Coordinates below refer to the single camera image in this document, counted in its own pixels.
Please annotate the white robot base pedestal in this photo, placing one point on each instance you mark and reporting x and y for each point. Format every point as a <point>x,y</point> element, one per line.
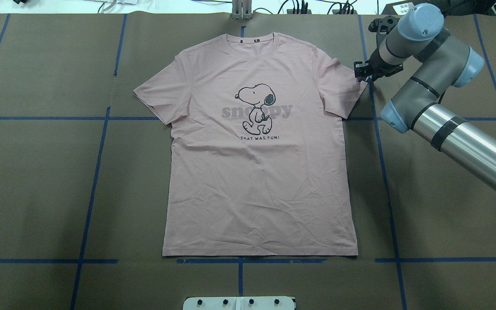
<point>241,303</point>

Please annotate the aluminium frame post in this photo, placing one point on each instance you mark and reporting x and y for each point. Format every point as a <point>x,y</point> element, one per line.
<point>242,10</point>

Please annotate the pink Snoopy t-shirt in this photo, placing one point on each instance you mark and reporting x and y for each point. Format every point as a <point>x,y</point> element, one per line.
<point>258,154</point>

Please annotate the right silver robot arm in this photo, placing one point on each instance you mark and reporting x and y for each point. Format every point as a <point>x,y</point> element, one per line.
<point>445,62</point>

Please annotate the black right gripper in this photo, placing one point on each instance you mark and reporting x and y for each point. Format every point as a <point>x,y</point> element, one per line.
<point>374,63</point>

